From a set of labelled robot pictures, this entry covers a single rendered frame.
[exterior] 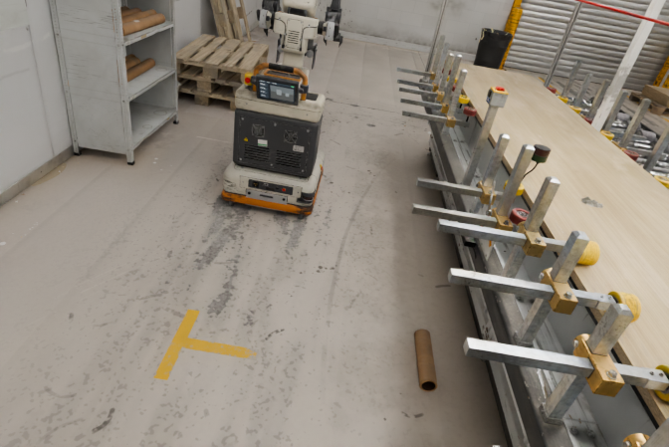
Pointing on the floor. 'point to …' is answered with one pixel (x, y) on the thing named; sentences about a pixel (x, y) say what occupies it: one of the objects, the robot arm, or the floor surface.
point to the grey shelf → (112, 43)
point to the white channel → (632, 52)
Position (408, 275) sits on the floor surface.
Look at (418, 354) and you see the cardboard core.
